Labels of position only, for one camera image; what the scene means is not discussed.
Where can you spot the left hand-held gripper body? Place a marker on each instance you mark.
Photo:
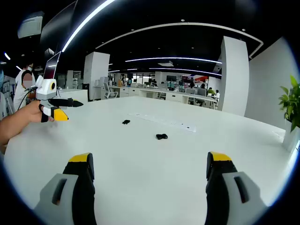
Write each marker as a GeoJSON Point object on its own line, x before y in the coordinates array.
{"type": "Point", "coordinates": [45, 90]}

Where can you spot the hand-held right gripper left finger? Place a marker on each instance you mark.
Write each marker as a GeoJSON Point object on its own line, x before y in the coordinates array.
{"type": "Point", "coordinates": [70, 187]}

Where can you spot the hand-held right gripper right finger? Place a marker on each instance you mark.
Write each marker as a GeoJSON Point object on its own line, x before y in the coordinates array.
{"type": "Point", "coordinates": [225, 187]}

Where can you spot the black plastic buckle part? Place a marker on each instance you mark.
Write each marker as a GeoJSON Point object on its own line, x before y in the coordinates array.
{"type": "Point", "coordinates": [126, 122]}
{"type": "Point", "coordinates": [161, 136]}

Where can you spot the person's left hand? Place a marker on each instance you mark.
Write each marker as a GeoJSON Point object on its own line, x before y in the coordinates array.
{"type": "Point", "coordinates": [32, 113]}

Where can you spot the white counter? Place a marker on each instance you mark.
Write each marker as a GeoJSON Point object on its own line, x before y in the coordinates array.
{"type": "Point", "coordinates": [72, 95]}

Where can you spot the silver laptop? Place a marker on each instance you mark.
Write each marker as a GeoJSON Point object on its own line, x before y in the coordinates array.
{"type": "Point", "coordinates": [30, 88]}

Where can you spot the black tall box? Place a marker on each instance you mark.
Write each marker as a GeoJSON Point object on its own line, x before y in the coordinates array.
{"type": "Point", "coordinates": [85, 91]}

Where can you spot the computer monitor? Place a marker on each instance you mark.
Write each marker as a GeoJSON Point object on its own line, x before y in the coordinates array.
{"type": "Point", "coordinates": [50, 66]}

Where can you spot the white office chair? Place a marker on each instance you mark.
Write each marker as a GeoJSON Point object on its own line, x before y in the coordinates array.
{"type": "Point", "coordinates": [107, 88]}

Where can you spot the ceiling air conditioner unit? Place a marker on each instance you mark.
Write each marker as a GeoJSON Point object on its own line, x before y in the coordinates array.
{"type": "Point", "coordinates": [30, 25]}
{"type": "Point", "coordinates": [165, 64]}

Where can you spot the long ceiling light strip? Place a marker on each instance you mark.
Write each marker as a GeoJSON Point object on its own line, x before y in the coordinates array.
{"type": "Point", "coordinates": [79, 26]}

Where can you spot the white plant pot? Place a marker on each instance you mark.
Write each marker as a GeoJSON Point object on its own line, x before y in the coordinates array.
{"type": "Point", "coordinates": [290, 140]}

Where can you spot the white power strip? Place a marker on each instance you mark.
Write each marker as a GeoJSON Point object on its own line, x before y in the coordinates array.
{"type": "Point", "coordinates": [164, 122]}

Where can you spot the row of white office desks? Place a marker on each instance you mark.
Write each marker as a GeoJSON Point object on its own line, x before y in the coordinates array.
{"type": "Point", "coordinates": [173, 96]}

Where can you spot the green potted plant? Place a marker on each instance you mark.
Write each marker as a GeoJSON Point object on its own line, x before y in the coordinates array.
{"type": "Point", "coordinates": [293, 103]}

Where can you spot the red wall banner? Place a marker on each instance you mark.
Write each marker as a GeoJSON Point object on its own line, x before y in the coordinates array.
{"type": "Point", "coordinates": [201, 78]}

